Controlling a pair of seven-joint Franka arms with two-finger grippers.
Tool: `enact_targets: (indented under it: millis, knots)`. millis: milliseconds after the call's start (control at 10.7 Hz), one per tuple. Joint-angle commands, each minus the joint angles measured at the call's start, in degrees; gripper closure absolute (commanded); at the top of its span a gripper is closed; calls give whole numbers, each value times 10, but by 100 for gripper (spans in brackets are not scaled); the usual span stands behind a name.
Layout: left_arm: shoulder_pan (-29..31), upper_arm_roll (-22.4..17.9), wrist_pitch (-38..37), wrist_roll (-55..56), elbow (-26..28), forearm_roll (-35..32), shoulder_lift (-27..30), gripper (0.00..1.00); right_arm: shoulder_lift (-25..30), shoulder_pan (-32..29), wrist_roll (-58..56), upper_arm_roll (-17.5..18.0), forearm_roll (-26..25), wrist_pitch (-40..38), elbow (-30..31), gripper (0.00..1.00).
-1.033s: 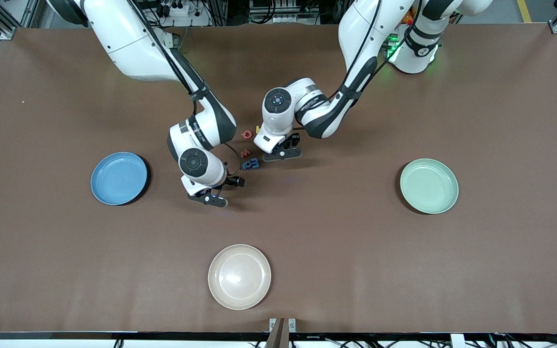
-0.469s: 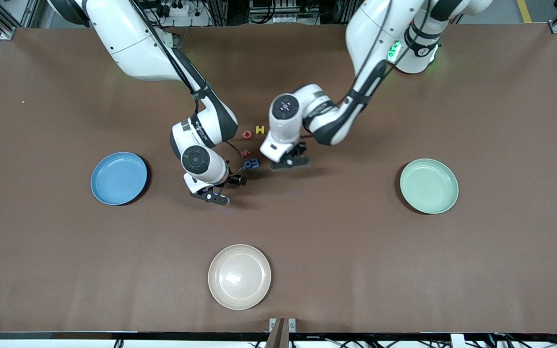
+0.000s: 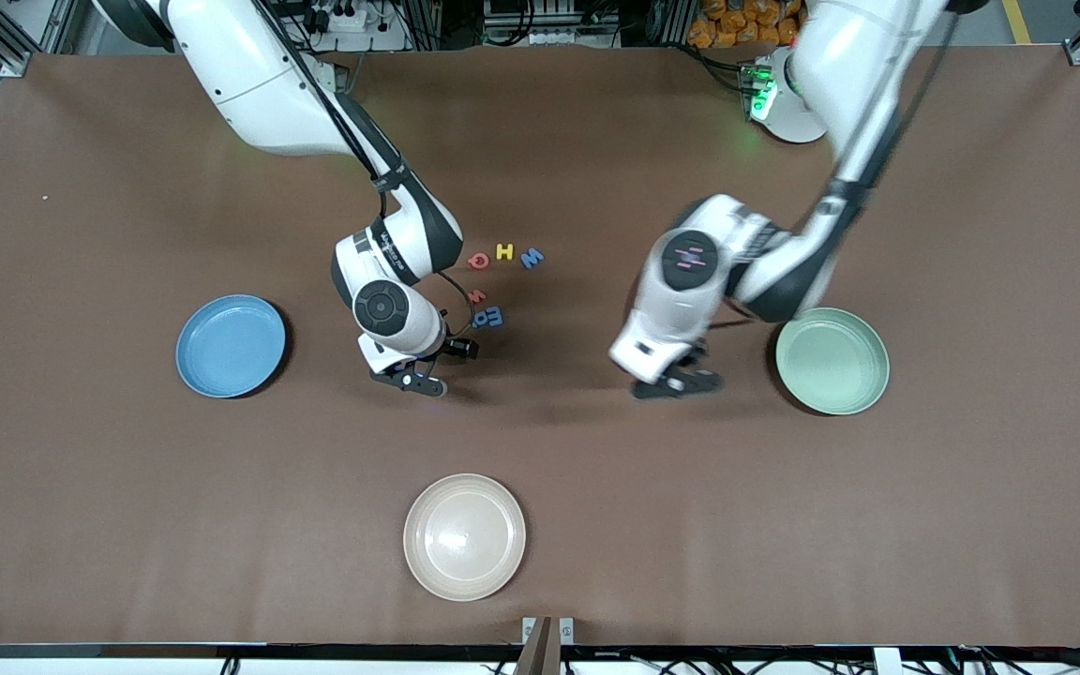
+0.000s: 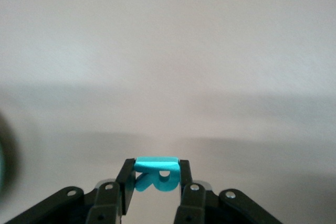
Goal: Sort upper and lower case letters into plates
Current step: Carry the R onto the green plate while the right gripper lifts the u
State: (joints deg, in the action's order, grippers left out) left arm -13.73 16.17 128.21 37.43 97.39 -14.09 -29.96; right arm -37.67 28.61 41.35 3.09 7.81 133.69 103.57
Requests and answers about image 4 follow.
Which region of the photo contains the teal letter R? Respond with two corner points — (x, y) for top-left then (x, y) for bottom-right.
(133, 155), (181, 193)

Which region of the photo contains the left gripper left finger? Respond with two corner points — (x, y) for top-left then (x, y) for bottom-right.
(5, 158), (138, 224)

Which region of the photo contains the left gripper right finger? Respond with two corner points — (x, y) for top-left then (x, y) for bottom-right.
(173, 159), (283, 224)

